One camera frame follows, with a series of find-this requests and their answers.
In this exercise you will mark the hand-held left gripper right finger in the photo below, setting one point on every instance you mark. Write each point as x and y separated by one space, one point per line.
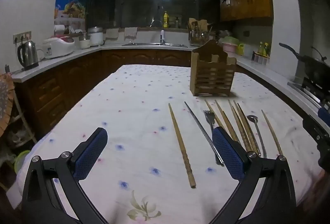
226 151

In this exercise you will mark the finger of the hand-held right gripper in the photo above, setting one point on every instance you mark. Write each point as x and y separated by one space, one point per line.
324 113

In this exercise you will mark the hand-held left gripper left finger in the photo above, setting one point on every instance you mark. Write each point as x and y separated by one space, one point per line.
90 154

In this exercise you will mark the metal fork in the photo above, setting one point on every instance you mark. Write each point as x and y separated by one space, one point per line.
209 118

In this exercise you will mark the metal chopstick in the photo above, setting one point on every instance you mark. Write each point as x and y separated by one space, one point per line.
198 124

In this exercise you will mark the metal spoon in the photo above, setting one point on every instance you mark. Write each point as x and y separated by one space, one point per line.
252 118

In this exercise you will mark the long wooden chopstick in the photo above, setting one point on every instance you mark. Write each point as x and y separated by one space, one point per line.
180 144

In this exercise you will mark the wooden utensil holder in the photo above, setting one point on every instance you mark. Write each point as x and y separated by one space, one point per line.
212 77

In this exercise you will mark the steel gas stove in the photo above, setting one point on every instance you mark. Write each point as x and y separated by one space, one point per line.
306 91

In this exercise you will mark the green plastic bowl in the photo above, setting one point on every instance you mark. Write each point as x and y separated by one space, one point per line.
20 162

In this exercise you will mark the wooden lower cabinets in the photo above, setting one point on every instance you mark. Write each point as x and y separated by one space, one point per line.
77 77

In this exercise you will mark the seasoning jar rack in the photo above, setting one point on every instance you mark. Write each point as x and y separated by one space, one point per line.
261 59

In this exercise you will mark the sauce bottle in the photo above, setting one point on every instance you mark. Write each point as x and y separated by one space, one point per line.
266 48
261 48

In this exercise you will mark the yellow container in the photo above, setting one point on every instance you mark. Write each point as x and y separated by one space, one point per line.
241 49

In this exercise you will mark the pink container with green lid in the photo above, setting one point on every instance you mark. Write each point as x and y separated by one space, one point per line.
229 46

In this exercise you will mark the glass jar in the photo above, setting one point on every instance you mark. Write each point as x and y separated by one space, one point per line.
84 43

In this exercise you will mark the white and red rice cooker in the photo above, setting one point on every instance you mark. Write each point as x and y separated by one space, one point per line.
59 47

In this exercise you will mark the steel electric kettle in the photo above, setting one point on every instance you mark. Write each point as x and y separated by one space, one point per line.
28 55

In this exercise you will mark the white pot with metal lid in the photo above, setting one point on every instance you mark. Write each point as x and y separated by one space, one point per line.
96 37

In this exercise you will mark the utensil drying rack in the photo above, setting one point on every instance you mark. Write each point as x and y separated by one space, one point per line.
198 36

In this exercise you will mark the beige dish towel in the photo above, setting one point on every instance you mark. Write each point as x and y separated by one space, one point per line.
112 33
131 32

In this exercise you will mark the kitchen faucet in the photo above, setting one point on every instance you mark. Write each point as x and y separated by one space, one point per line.
162 36

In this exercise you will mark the dark bottle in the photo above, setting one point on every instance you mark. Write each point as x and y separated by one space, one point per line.
176 23

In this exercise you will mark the yellow bottle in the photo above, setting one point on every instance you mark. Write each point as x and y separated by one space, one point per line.
165 20

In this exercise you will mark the wall power outlet strip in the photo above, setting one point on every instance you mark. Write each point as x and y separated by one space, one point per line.
22 36

